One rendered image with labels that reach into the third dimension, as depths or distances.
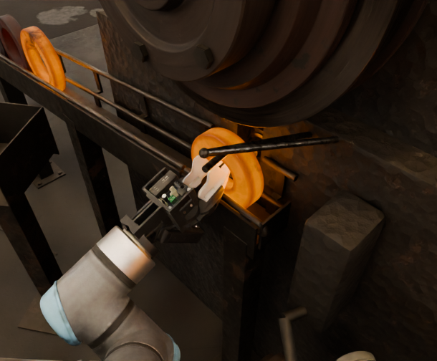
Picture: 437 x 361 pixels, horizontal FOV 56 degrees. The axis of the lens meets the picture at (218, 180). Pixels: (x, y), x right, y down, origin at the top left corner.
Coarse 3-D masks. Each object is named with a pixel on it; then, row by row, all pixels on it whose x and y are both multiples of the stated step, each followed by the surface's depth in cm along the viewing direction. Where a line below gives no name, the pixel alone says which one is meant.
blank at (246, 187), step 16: (224, 128) 70; (192, 144) 74; (208, 144) 70; (224, 144) 67; (192, 160) 77; (224, 160) 69; (240, 160) 66; (256, 160) 68; (240, 176) 68; (256, 176) 68; (224, 192) 74; (240, 192) 71; (256, 192) 69
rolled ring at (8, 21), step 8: (0, 16) 119; (8, 16) 119; (0, 24) 122; (8, 24) 117; (16, 24) 118; (0, 32) 126; (8, 32) 127; (16, 32) 117; (8, 40) 128; (16, 40) 117; (8, 48) 129; (16, 48) 131; (16, 56) 131; (24, 56) 119; (24, 64) 123; (32, 72) 126
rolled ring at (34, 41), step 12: (24, 36) 111; (36, 36) 106; (24, 48) 116; (36, 48) 117; (48, 48) 107; (36, 60) 119; (48, 60) 107; (36, 72) 119; (48, 72) 110; (60, 72) 110; (60, 84) 112
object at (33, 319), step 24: (0, 120) 96; (24, 120) 94; (0, 144) 101; (24, 144) 86; (48, 144) 95; (0, 168) 79; (24, 168) 87; (0, 192) 88; (24, 192) 88; (0, 216) 100; (24, 216) 103; (24, 240) 106; (24, 264) 115; (48, 264) 117; (48, 288) 122
